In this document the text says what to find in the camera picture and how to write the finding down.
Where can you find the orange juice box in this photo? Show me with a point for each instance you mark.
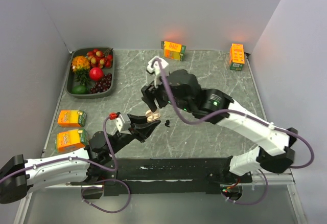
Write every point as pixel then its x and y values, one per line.
pixel 173 50
pixel 71 140
pixel 72 118
pixel 236 57

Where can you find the dark grey fruit tray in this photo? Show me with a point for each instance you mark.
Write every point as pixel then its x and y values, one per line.
pixel 70 83

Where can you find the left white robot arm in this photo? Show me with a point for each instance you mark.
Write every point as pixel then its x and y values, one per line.
pixel 21 176

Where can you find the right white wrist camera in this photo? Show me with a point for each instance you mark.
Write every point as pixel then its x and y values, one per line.
pixel 158 67

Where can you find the beige earbud charging case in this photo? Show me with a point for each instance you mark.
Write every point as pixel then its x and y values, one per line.
pixel 152 116

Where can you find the green avocado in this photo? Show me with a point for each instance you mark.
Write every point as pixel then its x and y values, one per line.
pixel 79 90

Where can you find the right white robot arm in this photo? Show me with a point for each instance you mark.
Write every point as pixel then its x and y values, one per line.
pixel 273 151

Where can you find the orange yellow flower pineapple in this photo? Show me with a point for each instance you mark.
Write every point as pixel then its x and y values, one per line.
pixel 81 67

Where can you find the orange juice box left upper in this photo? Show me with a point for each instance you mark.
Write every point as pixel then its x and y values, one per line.
pixel 72 118

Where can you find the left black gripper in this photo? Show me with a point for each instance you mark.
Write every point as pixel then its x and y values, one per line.
pixel 140 129

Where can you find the red cherry bunch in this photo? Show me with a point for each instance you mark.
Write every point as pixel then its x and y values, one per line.
pixel 100 58

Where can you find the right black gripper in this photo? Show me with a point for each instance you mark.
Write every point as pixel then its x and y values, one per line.
pixel 149 93

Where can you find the red apple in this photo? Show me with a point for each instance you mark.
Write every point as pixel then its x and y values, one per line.
pixel 96 74

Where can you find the orange juice box back right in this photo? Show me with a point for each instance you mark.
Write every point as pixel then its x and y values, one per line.
pixel 236 57

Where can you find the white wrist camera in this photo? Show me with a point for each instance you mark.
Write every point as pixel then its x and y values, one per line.
pixel 122 122
pixel 158 67

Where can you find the orange juice box left lower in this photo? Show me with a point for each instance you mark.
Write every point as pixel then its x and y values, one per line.
pixel 71 140

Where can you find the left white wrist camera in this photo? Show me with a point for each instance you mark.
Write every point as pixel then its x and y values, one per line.
pixel 122 122

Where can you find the dark purple grape bunch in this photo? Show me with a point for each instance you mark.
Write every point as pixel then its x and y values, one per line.
pixel 103 85

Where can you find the orange juice box back centre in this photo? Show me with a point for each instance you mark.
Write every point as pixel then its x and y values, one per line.
pixel 173 50

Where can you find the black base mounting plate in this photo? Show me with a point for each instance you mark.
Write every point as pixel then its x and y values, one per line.
pixel 170 175

